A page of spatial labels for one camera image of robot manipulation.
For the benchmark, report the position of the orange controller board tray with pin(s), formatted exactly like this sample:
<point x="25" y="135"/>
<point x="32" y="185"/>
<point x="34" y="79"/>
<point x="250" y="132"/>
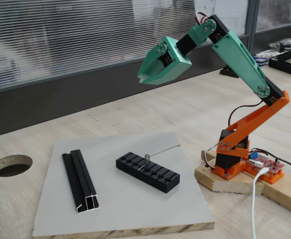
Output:
<point x="272" y="178"/>

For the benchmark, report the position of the long wooden base plank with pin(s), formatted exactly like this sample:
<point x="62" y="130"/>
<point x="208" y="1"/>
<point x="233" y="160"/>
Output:
<point x="284" y="194"/>

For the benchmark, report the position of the black aluminium profile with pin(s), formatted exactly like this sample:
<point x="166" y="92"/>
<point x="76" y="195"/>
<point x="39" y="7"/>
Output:
<point x="79" y="174"/>

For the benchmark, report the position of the red controller board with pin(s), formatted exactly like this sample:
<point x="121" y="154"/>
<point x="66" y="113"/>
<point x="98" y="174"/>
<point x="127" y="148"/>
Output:
<point x="274" y="165"/>

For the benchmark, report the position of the clear bag of parts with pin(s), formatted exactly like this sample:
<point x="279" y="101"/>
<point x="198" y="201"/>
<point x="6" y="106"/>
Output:
<point x="287" y="44"/>

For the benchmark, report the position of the white paper sheet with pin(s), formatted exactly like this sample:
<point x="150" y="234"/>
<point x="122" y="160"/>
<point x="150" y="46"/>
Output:
<point x="234" y="12"/>

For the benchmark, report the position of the light wooden base block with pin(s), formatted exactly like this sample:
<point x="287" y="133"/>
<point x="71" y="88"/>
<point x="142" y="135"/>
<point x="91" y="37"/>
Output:
<point x="234" y="185"/>

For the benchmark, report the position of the small silver metal bracket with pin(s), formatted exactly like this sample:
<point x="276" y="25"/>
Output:
<point x="147" y="159"/>

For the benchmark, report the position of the white packets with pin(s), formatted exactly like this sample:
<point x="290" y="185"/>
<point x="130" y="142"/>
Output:
<point x="265" y="53"/>

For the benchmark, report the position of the black stand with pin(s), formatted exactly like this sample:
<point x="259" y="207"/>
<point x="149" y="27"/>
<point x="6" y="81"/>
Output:
<point x="228" y="72"/>

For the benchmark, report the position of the grey plywood board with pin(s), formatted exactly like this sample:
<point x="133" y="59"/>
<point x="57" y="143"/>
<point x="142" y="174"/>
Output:
<point x="125" y="211"/>

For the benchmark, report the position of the blue cards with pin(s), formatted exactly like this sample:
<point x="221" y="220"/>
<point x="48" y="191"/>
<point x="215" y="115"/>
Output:
<point x="261" y="61"/>

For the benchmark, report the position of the black metal frame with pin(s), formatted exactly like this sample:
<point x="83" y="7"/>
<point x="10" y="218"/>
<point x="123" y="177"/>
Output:
<point x="284" y="65"/>

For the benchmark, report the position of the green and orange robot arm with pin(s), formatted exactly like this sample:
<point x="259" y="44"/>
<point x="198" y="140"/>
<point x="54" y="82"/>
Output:
<point x="237" y="57"/>

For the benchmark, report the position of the black slotted holder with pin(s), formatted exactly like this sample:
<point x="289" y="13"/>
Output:
<point x="140" y="175"/>

